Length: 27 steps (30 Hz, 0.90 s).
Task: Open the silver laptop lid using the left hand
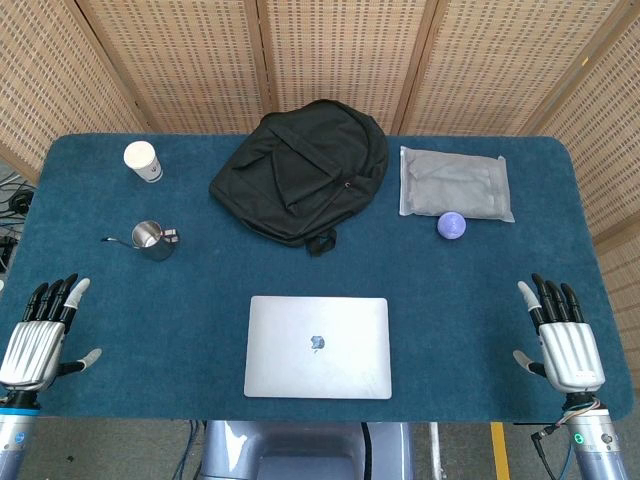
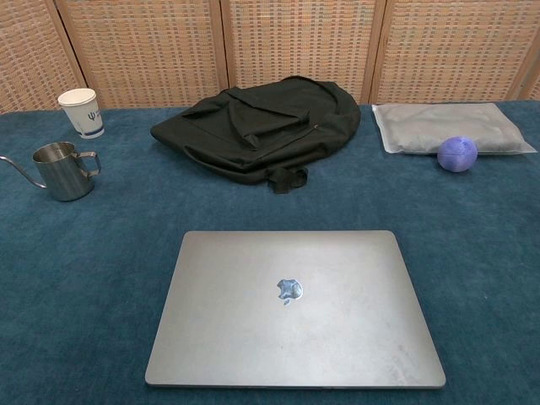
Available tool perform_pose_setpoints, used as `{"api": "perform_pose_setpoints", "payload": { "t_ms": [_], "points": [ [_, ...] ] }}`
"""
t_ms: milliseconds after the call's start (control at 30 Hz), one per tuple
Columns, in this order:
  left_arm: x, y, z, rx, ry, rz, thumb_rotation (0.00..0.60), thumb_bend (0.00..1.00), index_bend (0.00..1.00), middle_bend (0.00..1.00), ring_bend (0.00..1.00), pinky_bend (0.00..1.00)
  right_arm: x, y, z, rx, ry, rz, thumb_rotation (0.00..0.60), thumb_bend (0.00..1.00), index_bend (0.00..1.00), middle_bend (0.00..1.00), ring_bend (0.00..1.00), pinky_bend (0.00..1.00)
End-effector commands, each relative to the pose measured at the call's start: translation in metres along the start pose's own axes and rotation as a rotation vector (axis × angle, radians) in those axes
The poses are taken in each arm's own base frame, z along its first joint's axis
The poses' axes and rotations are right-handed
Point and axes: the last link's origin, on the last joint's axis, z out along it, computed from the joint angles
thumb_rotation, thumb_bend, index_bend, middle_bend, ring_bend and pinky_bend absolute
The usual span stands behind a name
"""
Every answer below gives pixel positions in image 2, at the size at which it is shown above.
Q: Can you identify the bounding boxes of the silver laptop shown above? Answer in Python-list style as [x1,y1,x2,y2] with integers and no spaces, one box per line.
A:
[143,229,447,390]

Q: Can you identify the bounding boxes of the woven wooden folding screen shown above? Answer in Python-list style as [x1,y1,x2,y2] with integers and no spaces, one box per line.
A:
[0,0,540,115]

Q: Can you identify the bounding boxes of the black backpack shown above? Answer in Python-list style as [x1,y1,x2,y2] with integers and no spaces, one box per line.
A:
[150,75,362,195]

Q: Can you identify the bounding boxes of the grey cloth in plastic bag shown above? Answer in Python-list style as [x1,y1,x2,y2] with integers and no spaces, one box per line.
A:
[371,102,538,157]

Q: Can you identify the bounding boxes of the purple ball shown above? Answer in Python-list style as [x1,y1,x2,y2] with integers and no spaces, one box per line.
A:
[436,135,479,173]

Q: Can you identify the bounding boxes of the white paper cup blue logo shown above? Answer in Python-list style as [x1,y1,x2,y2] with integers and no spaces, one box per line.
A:
[57,89,105,140]

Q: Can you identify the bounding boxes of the steel gooseneck pitcher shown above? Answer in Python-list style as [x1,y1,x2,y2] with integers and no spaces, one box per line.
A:
[0,142,103,203]

